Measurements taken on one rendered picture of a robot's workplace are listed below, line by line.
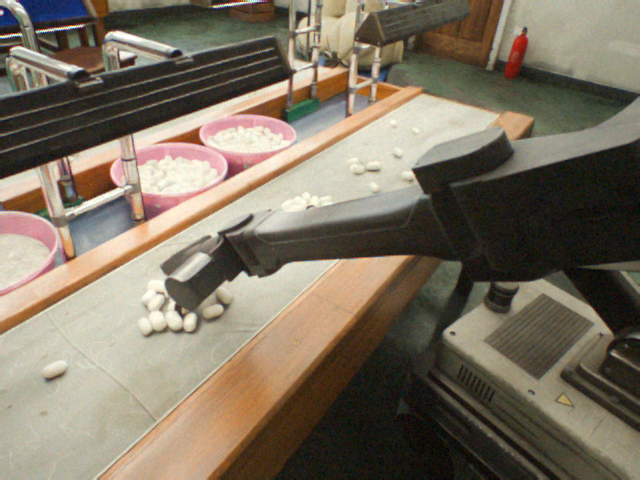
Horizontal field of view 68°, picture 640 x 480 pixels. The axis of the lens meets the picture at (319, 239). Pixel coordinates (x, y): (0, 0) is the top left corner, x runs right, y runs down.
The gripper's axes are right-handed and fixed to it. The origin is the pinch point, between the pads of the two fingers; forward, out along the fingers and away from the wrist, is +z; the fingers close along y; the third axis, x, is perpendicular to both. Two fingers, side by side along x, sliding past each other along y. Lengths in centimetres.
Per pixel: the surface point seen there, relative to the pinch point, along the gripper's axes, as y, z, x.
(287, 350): 1.5, -19.8, 16.9
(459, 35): -501, 117, -39
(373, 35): -66, -20, -23
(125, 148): -7.0, 2.2, -23.5
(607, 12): -492, -11, 14
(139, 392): 18.0, -8.3, 10.3
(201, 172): -33.2, 20.9, -15.9
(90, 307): 11.8, 6.2, -2.5
